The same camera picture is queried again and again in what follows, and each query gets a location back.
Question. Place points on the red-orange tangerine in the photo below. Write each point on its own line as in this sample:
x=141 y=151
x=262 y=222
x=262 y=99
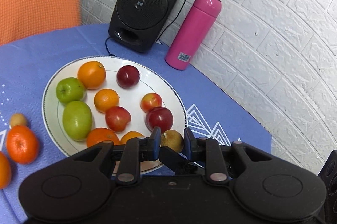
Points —
x=22 y=145
x=100 y=134

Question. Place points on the dark red plum front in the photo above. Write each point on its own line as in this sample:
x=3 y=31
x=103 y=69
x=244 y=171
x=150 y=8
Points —
x=159 y=117

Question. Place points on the blue patterned tablecloth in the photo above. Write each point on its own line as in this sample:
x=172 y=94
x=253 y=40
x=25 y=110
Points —
x=27 y=66

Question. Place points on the small tan fruit on table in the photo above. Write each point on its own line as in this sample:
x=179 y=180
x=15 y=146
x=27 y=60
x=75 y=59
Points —
x=18 y=119

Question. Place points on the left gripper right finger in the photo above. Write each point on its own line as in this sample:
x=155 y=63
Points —
x=262 y=184

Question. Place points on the dark red plum rear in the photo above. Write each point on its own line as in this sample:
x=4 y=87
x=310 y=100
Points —
x=127 y=76

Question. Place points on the green apple front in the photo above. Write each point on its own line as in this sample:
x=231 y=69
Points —
x=77 y=120

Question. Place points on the red-yellow apple centre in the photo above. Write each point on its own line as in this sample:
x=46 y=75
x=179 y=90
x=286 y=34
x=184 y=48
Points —
x=117 y=118

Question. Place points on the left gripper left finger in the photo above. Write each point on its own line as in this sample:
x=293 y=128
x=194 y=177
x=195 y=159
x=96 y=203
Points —
x=81 y=184

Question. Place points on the small orange in plate centre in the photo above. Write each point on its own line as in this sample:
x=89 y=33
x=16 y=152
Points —
x=105 y=99

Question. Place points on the orange at plate rear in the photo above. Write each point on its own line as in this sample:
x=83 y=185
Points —
x=91 y=74

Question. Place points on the small red-yellow apple right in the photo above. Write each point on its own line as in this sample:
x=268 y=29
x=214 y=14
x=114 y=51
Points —
x=149 y=101

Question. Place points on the green apple rear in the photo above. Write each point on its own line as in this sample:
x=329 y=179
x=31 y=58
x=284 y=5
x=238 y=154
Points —
x=70 y=89

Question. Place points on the pink thermos bottle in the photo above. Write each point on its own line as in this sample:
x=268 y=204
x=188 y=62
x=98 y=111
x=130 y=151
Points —
x=192 y=32

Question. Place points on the right orange chair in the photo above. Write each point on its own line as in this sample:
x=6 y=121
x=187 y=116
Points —
x=24 y=18

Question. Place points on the yellow-orange orange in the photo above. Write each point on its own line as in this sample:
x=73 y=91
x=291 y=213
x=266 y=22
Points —
x=5 y=171

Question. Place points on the yellow orange plate front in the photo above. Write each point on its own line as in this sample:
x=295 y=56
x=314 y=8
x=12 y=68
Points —
x=129 y=135

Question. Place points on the dark red plum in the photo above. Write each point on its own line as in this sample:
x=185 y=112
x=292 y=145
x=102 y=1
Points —
x=159 y=117
x=127 y=76

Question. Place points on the red-orange tangerine in plate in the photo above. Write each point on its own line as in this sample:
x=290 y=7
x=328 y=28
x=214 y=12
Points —
x=100 y=134

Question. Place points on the small tan longan fruit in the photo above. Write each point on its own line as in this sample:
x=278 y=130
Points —
x=172 y=139

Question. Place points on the white round plate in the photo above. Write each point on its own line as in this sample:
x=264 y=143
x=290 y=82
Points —
x=52 y=109

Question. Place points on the green apple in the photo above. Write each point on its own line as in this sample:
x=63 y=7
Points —
x=77 y=120
x=70 y=89

